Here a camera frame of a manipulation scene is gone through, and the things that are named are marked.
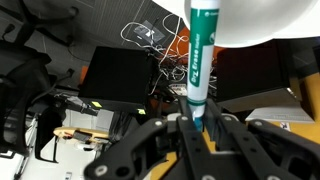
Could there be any green dry erase marker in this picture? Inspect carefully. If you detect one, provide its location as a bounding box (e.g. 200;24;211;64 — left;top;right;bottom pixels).
185;0;222;133

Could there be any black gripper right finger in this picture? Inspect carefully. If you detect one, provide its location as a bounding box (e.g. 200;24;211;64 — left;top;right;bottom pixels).
203;98;320;180

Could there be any small round wooden table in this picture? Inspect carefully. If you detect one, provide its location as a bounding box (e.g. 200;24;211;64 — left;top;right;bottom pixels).
52;125;112;148

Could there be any black computer case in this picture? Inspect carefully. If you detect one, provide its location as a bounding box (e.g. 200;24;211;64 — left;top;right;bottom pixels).
214;39;292;103

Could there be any grey flat box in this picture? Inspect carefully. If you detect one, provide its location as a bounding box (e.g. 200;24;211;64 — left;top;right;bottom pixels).
216;87;316;125

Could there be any black office chair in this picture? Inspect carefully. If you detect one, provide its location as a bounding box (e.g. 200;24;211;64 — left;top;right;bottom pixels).
0;39;52;158

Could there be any grey power strip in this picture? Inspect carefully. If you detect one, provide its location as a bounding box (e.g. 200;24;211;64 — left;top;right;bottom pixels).
133;19;167;43

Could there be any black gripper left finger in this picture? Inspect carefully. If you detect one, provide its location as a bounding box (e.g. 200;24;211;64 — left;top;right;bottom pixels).
83;96;218;180

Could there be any black flat monitor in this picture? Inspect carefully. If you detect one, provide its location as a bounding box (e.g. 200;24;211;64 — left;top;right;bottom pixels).
77;45;155;116

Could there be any round white table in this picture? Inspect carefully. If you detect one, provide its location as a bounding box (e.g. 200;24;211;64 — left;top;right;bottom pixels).
151;0;320;49

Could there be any tangle of white cables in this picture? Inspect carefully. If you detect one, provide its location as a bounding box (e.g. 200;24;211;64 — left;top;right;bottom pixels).
119;13;218;98

